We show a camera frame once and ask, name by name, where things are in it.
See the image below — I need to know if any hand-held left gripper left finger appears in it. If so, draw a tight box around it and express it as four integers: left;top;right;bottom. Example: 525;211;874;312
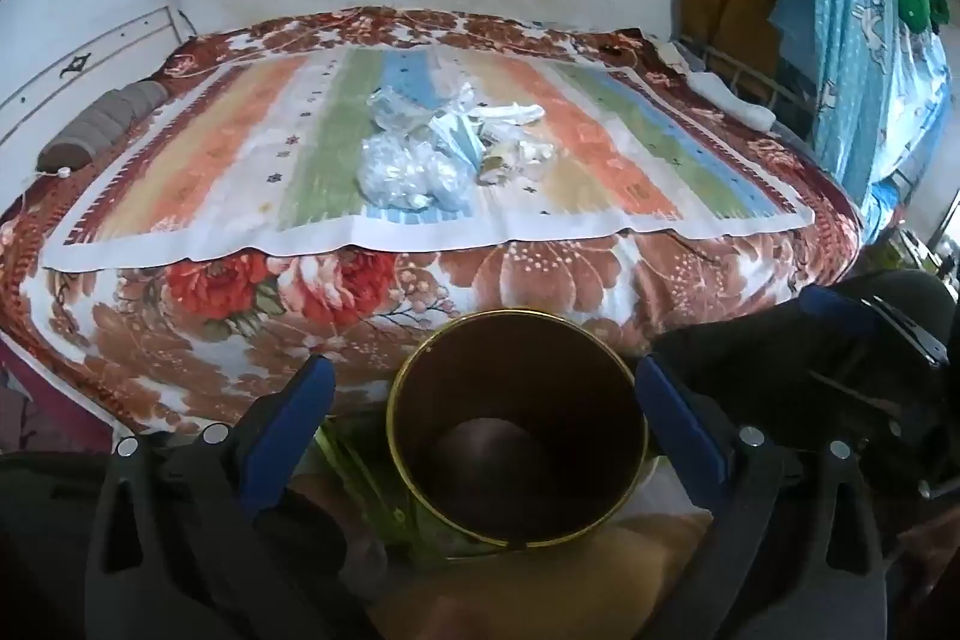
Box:
84;353;346;640

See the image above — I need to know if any blue face mask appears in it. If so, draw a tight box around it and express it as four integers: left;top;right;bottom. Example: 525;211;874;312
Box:
431;111;485;210

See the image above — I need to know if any brown bin with gold rim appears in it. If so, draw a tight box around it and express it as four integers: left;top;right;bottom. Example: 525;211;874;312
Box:
386;308;650;549

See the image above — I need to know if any brown floral blanket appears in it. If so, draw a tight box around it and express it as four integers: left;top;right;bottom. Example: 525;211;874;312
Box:
0;6;863;453

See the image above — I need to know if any small clear plastic bag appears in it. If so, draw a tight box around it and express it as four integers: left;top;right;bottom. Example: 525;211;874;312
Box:
367;85;428;131

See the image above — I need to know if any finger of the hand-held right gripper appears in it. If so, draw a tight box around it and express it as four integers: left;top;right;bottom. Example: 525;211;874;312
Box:
796;284;950;371

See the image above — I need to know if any white folded cloth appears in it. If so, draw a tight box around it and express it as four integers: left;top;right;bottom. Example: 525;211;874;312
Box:
690;72;776;131

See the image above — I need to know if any white plastic wrapper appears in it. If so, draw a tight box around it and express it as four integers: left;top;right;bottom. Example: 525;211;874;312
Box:
435;81;481;120

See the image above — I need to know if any grey ribbed pillow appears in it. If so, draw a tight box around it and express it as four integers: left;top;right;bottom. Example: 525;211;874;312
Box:
37;80;170;175

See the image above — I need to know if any blue printed hanging cloth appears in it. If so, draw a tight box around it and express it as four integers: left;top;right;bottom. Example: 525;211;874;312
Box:
769;0;953;244

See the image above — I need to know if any large clear plastic bag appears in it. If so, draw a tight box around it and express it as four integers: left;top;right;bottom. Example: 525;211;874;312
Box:
358;131;451;210

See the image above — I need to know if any white tissue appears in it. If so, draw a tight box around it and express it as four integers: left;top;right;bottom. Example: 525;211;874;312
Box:
472;101;542;125

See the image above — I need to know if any white headboard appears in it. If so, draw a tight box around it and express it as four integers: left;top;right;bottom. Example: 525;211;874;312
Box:
0;6;185;161

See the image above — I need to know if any striped colourful mat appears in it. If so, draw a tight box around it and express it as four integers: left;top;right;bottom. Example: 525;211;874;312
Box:
41;40;815;272

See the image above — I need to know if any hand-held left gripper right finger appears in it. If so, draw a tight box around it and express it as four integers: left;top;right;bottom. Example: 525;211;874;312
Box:
634;355;886;640

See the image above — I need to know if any dark pink cloth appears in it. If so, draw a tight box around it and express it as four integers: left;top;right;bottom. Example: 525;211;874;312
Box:
0;340;113;453

